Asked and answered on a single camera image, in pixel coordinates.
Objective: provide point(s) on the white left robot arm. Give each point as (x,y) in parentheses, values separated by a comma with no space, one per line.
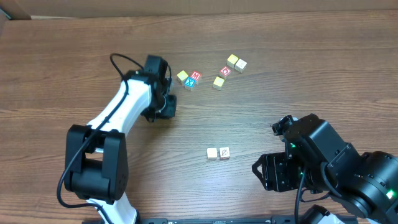
(96,166)

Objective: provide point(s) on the yellow top wooden block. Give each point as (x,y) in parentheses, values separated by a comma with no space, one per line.
(231,60)

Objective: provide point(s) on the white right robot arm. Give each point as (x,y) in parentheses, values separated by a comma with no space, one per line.
(317,159)

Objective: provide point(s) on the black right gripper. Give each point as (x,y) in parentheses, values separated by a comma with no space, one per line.
(266,172)

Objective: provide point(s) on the plain cream wooden block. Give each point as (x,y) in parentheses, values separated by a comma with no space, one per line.
(240,65)

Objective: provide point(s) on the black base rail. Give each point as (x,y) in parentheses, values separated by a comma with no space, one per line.
(269,220)

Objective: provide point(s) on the yellow S wooden block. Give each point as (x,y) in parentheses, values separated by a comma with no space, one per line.
(212,153)

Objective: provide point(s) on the red M wooden block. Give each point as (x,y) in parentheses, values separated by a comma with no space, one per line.
(196,76)

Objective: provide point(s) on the red top wooden block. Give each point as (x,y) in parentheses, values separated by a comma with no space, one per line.
(225,72)

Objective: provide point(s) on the leaf picture wooden block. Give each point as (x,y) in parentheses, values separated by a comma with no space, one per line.
(224,153)

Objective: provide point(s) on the yellow block beside M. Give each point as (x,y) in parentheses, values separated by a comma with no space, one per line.
(182,76)

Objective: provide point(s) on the blue X wooden block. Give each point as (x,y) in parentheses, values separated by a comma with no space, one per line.
(189,83)

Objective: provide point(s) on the cardboard backdrop panel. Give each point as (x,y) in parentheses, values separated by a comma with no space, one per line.
(25,9)

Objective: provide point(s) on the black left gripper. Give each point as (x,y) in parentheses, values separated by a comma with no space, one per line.
(168,110)

